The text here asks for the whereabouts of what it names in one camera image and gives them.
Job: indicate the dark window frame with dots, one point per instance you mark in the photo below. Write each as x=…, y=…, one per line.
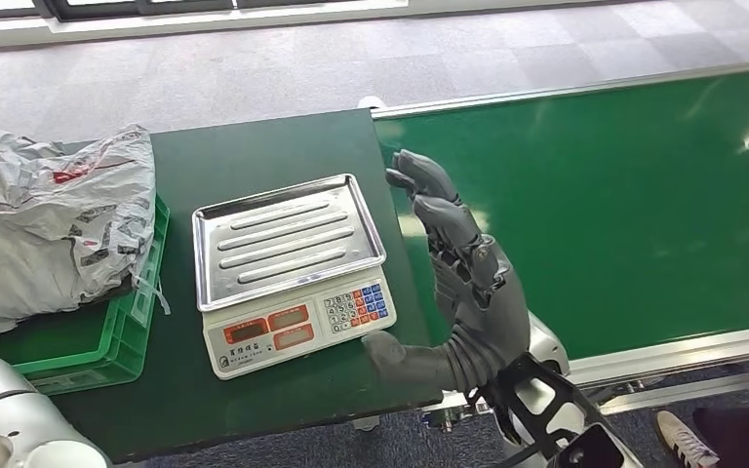
x=155, y=5

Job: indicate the black right wrist camera bracket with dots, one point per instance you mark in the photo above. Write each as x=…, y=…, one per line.
x=510, y=387

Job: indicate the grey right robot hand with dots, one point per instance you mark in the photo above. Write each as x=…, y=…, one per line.
x=484, y=303

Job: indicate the white electronic scale body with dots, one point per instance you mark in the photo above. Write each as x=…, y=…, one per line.
x=284, y=336

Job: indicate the person's shoe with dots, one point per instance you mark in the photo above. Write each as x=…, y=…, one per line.
x=684, y=439

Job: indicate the green conveyor belt machine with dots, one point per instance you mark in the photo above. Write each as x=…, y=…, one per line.
x=639, y=194

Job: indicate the steel scale tray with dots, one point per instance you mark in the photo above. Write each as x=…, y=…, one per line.
x=284, y=239

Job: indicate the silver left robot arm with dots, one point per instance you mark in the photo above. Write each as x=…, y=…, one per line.
x=6, y=413

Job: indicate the grey plastic mail package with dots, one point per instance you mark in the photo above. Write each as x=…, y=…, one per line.
x=58, y=239

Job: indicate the white rounded end cap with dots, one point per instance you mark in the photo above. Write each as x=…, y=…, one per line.
x=369, y=102

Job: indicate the green plastic crate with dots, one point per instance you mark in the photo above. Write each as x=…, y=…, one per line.
x=90, y=362

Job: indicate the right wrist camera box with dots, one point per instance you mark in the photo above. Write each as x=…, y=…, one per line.
x=591, y=449

